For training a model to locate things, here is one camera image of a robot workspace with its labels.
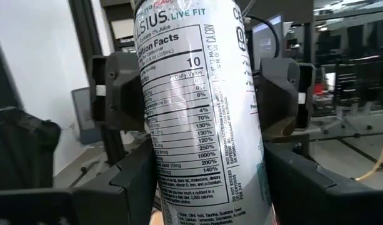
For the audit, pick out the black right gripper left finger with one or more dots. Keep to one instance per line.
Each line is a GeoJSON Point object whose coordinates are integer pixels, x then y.
{"type": "Point", "coordinates": [122, 193]}

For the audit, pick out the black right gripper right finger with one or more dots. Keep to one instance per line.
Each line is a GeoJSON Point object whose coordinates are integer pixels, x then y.
{"type": "Point", "coordinates": [319, 200]}

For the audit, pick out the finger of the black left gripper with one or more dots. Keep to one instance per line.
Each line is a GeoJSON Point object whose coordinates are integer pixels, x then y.
{"type": "Point", "coordinates": [281, 93]}
{"type": "Point", "coordinates": [119, 90]}

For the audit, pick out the white Celsius can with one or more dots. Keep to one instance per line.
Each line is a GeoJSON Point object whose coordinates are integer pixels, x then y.
{"type": "Point", "coordinates": [194, 109]}

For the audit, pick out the grey monitor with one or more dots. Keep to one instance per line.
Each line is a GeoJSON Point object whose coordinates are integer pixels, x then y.
{"type": "Point", "coordinates": [83, 115]}

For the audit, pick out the black monitor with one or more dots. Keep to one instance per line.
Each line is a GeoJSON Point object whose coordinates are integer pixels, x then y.
{"type": "Point", "coordinates": [264, 43]}

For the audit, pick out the black office chair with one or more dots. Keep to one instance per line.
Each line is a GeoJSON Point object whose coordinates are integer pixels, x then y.
{"type": "Point", "coordinates": [345, 93]}

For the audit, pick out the black frame post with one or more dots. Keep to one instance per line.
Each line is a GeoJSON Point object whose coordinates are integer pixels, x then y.
{"type": "Point", "coordinates": [85, 31]}

